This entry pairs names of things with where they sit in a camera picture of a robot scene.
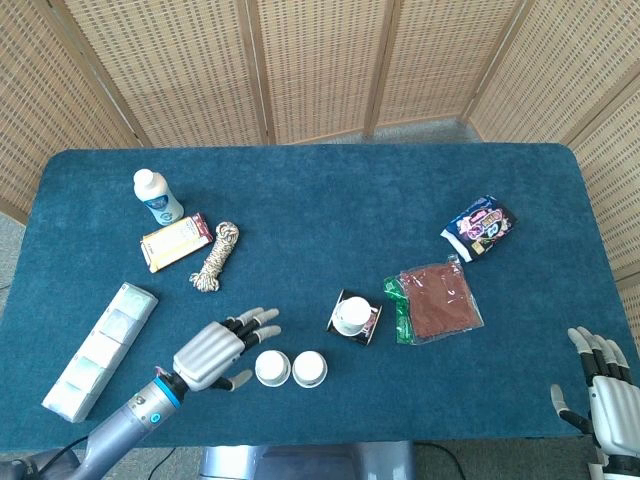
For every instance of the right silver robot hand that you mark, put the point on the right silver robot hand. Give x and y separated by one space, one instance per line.
615 410

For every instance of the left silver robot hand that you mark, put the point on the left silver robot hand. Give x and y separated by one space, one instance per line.
210 350

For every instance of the white floral paper cup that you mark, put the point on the white floral paper cup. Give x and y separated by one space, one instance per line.
309 369
272 367
352 312

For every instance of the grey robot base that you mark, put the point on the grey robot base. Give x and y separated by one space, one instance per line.
305 462

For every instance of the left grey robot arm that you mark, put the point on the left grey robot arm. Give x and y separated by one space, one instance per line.
130 420

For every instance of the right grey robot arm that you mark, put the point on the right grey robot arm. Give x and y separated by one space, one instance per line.
620 467

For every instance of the long pale green tissue pack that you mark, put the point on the long pale green tissue pack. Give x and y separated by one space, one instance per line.
100 350

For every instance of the yellow and maroon snack box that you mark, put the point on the yellow and maroon snack box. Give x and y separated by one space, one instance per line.
175 240

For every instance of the white yogurt drink bottle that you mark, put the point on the white yogurt drink bottle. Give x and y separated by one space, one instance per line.
157 197

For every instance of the blue carpet table cover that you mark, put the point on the blue carpet table cover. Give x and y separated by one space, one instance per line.
320 200

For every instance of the dark blue sanitary pad pack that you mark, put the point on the dark blue sanitary pad pack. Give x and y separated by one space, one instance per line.
480 227

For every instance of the woven bamboo folding screen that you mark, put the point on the woven bamboo folding screen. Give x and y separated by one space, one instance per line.
320 60

